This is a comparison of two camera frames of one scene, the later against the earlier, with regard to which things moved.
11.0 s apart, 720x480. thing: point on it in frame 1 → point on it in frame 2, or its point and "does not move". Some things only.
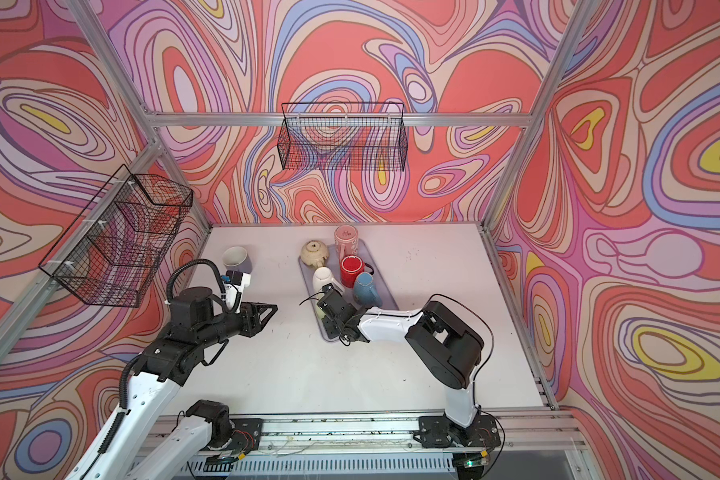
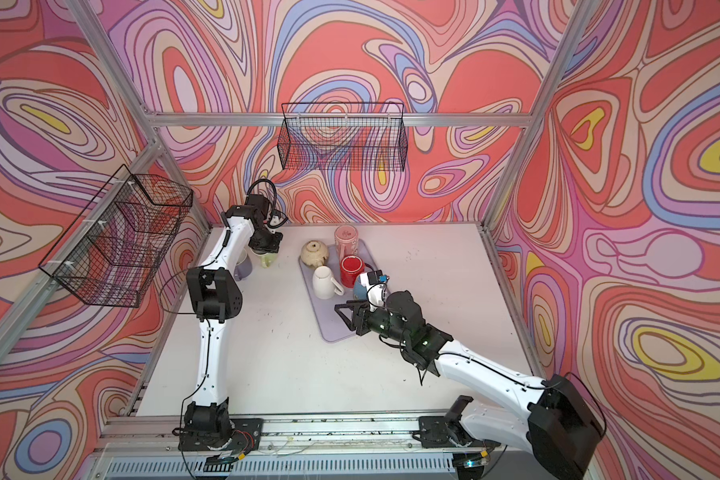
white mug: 323,276 does not move
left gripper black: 250,325 → 272,247
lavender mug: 237,259 does not move
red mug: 350,267 does not move
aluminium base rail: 383,445 does not move
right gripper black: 331,332 → 360,312
